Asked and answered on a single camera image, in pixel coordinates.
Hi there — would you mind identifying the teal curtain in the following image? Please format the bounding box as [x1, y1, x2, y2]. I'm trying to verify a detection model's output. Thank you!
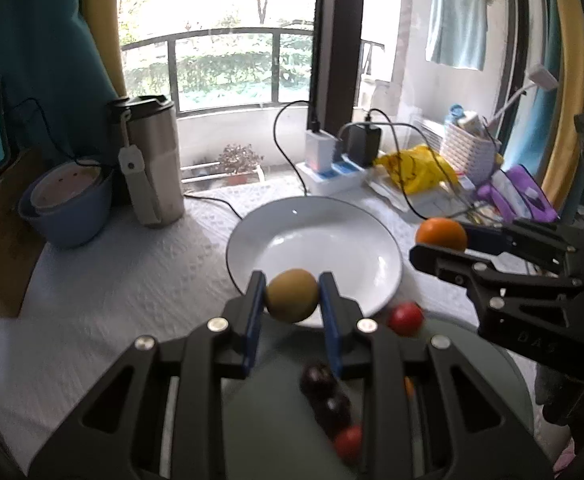
[0, 0, 116, 162]

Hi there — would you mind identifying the blue bowl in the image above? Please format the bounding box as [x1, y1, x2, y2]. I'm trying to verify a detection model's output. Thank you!
[17, 162, 113, 248]

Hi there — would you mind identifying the orange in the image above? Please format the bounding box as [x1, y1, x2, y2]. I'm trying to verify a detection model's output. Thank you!
[414, 218, 468, 252]
[403, 377, 415, 399]

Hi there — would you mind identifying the white charger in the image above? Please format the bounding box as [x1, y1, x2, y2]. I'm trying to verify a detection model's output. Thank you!
[305, 130, 336, 174]

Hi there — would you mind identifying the brown kiwi fruit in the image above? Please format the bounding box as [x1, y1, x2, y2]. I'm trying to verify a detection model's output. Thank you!
[265, 269, 319, 324]

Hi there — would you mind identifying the white plate dark rim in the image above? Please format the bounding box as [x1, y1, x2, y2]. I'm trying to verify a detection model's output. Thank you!
[226, 197, 403, 328]

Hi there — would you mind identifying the steel thermos mug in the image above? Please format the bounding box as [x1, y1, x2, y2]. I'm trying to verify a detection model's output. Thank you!
[107, 94, 185, 228]

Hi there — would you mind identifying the balcony railing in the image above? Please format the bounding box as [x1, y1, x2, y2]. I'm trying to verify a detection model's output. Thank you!
[121, 26, 313, 117]

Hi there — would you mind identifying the yellow duck bag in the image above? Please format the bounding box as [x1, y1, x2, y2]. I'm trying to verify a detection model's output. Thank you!
[374, 144, 459, 195]

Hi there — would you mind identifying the potted plant on balcony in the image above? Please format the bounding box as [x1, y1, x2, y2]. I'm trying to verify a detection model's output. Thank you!
[219, 144, 264, 185]

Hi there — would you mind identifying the white desk lamp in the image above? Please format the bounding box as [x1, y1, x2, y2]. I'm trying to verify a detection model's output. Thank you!
[485, 64, 559, 129]

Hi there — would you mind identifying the dark cherry back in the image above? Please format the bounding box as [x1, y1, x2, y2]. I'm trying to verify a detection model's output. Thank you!
[299, 363, 337, 403]

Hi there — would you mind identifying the red tomato back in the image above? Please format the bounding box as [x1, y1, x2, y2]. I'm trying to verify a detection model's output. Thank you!
[386, 301, 424, 337]

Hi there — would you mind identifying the black cable from white charger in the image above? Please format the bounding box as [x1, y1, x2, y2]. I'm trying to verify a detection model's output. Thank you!
[272, 100, 321, 198]

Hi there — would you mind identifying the red tomato front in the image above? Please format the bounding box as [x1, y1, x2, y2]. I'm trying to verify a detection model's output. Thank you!
[332, 425, 362, 465]

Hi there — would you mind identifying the black charger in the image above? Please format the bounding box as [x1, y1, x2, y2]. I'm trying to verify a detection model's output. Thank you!
[347, 125, 382, 168]

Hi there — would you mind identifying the white power strip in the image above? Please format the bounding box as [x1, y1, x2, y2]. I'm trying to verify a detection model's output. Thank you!
[296, 155, 368, 196]

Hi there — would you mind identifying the hanging light blue towel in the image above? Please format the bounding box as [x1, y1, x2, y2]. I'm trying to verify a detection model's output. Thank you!
[425, 0, 487, 72]

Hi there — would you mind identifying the yellow curtain right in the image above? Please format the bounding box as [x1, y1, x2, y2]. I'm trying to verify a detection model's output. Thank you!
[542, 0, 584, 210]

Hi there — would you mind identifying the dark cherry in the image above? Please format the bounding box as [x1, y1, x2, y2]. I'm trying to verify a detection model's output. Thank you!
[313, 392, 351, 440]
[299, 363, 337, 403]

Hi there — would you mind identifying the white woven basket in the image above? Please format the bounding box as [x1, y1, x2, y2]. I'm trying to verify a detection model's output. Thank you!
[441, 122, 498, 186]

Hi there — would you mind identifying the dark cherry front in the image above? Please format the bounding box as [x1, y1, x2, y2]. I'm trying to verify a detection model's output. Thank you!
[313, 392, 351, 440]

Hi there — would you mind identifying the red tomato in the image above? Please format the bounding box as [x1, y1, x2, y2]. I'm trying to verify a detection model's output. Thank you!
[386, 301, 424, 337]
[332, 425, 362, 465]

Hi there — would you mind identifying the purple pouch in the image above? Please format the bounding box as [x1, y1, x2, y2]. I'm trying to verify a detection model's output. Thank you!
[478, 165, 559, 223]

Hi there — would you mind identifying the round grey-green tray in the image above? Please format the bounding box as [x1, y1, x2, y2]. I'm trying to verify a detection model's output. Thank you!
[218, 309, 536, 480]

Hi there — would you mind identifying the cardboard box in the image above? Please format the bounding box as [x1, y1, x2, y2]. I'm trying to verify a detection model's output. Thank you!
[0, 148, 49, 318]

